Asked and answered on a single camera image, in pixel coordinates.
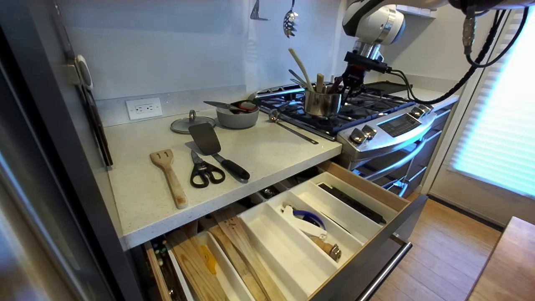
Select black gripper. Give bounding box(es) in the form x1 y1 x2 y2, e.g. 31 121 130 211
340 49 394 97

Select small steel pot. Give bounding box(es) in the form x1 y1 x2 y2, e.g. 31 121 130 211
305 89 345 121

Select round glass pot lid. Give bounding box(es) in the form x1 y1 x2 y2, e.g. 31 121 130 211
170 109 218 136

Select grey kitchen drawer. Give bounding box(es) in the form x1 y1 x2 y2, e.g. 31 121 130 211
143 161 430 301

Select wooden spoon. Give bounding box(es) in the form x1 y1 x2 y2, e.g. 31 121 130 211
313 72 328 97

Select stainless steel gas stove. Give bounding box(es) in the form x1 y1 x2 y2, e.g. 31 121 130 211
253 81 462 199

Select dark grey utensil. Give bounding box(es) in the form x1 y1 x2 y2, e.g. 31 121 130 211
288 67 310 92

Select long metal spoon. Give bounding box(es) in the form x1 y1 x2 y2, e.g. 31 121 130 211
267 107 322 147

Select hanging metal ladle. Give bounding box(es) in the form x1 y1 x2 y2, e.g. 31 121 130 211
282 0 302 40

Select long black drawer utensil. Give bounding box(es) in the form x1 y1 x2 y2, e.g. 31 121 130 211
318 181 389 228

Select grey bowl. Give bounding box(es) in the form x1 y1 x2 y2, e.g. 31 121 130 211
215 101 262 131

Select white and blue tool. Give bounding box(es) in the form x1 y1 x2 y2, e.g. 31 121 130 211
277 203 344 263

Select white window blind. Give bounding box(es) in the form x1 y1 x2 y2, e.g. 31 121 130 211
449 15 535 201

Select black spatula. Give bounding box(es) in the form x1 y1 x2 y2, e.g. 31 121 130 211
188 122 253 184

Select white drawer organizer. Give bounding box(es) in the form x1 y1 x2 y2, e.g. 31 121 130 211
166 169 402 301

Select wooden slotted spatula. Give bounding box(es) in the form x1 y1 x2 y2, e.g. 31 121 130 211
150 147 190 211

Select wooden drawer utensils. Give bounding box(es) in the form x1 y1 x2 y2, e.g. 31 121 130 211
171 216 288 301

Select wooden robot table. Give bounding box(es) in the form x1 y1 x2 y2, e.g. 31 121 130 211
467 214 535 301

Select black leaning strip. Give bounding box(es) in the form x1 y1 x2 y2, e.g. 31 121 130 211
76 82 116 171

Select stainless steel refrigerator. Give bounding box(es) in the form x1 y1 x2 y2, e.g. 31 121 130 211
0 0 145 301

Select red handled tool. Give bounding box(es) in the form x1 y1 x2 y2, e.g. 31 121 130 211
203 99 260 116

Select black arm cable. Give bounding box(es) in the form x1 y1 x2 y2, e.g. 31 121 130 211
384 0 532 107

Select black handled scissors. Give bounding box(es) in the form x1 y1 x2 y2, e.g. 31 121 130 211
190 147 228 191

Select white wall outlet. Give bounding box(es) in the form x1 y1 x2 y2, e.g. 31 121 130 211
126 97 165 122

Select white round wall hook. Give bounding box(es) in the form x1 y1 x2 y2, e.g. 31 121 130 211
59 52 96 92

